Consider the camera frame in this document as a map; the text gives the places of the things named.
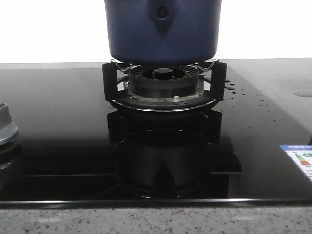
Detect blue cooking pot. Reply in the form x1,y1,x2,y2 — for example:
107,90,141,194
105,0,222,65

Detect black glass gas hob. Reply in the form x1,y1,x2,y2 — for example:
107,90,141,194
0,68,312,209

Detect black pot support grate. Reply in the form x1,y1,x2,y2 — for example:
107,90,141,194
102,59,227,112

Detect energy rating label sticker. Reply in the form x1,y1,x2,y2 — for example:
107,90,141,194
280,145,312,182

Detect silver stove control knob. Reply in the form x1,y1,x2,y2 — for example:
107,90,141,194
0,103,18,146

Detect black round gas burner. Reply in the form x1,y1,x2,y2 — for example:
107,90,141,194
129,65,199,98

